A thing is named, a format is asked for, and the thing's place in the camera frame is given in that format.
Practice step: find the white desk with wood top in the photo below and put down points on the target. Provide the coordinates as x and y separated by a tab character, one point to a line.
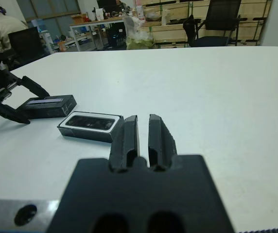
92	23

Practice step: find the black computer tower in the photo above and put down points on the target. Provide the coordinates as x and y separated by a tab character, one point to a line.
114	37

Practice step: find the small orange container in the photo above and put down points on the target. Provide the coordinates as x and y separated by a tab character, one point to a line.
62	46

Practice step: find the white carton with red print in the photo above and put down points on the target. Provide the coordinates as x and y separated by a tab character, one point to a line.
99	14

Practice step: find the black solid-back office chair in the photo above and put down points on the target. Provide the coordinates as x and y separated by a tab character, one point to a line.
24	41

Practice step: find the black box base white insert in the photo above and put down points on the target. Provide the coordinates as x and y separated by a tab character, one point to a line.
85	136

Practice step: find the pink and white sign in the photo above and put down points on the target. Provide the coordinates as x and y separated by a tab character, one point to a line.
140	11

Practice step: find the black mesh office chair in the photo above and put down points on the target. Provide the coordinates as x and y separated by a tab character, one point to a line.
221	14

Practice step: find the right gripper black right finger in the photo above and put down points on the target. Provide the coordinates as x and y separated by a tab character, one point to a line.
164	145

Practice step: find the window with brown frame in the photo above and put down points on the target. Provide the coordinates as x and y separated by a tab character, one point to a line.
56	6

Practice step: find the black box lid with print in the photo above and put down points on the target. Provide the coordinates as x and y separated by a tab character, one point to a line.
46	111

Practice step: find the slim black camera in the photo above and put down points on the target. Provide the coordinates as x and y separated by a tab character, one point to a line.
90	121

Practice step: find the black computer monitor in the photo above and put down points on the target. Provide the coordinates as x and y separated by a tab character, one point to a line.
106	4

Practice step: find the yellow-green plastic bag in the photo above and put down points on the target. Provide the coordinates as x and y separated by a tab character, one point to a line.
136	38

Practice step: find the seated person in dark top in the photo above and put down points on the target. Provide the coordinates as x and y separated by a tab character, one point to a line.
120	3

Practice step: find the brown cardboard box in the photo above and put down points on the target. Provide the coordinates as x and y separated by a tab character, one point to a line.
78	19

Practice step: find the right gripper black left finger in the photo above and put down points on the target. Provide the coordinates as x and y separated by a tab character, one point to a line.
119	150

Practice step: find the person in beige jacket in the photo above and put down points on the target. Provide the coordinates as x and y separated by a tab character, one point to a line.
0	31

